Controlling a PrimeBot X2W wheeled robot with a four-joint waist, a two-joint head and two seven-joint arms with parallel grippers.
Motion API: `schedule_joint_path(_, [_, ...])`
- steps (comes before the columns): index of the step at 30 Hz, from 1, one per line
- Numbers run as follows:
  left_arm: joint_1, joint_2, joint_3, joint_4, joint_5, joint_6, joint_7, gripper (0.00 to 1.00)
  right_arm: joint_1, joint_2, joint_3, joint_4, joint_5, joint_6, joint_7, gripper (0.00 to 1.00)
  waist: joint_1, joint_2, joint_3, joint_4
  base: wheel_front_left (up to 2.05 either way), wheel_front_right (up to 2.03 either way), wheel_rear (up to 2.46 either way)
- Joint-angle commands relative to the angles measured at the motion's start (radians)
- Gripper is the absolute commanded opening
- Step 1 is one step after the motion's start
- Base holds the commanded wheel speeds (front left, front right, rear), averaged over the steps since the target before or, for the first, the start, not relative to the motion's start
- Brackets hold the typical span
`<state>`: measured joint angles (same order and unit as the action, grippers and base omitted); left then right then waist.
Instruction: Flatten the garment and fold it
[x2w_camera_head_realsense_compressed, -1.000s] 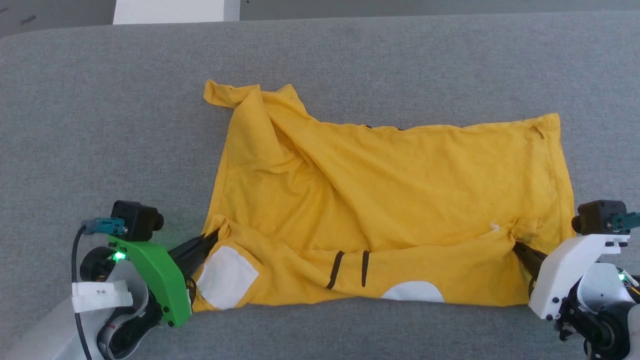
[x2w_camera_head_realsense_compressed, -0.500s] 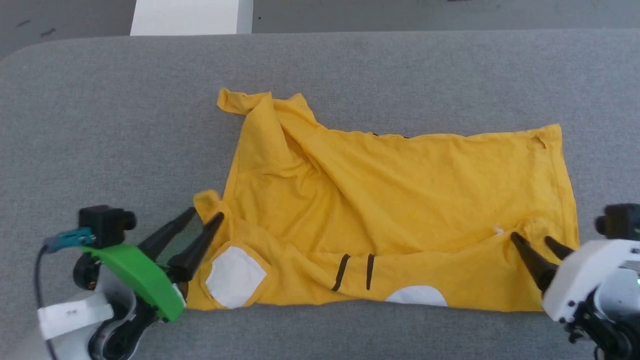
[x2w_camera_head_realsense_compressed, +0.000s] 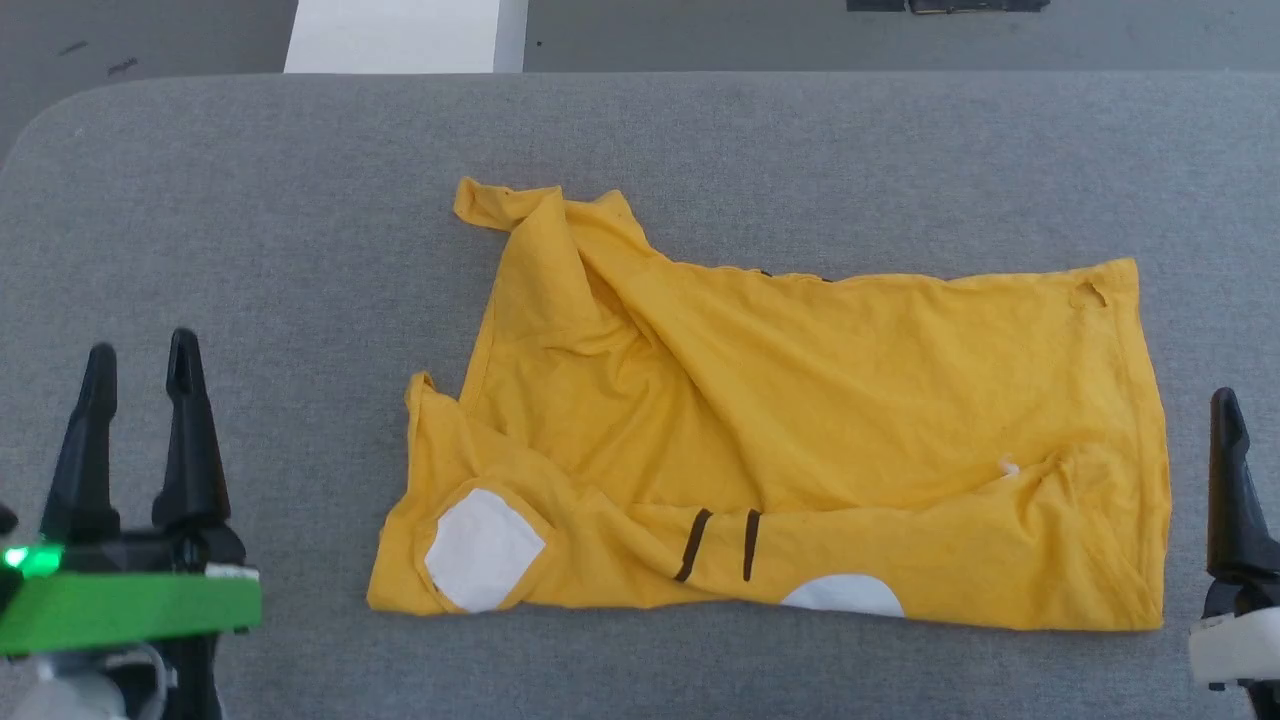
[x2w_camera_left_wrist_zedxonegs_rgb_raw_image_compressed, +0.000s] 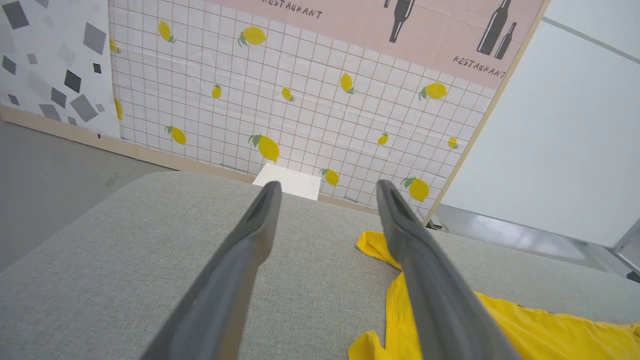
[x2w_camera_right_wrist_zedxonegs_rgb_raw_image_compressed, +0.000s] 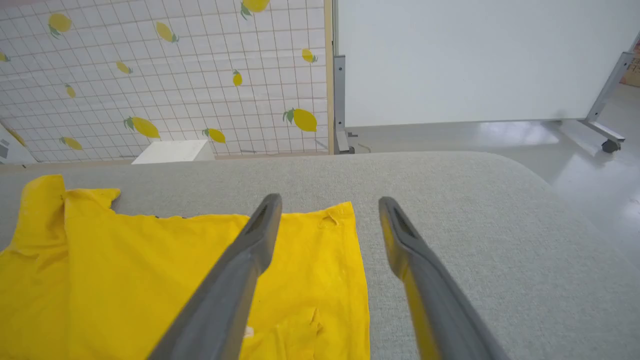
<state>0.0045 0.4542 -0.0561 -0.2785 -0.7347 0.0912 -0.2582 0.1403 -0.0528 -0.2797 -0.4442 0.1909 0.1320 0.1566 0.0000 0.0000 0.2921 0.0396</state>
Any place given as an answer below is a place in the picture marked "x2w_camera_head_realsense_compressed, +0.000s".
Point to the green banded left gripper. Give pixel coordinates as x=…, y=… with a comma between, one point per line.
x=120, y=605

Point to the white rectangular block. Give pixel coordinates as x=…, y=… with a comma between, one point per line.
x=400, y=35

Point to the yellow t-shirt with white patches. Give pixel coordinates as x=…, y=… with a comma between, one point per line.
x=800, y=400

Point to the white grey robot left arm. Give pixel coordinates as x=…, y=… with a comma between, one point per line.
x=60, y=695

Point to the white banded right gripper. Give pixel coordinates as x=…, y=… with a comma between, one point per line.
x=1240, y=645

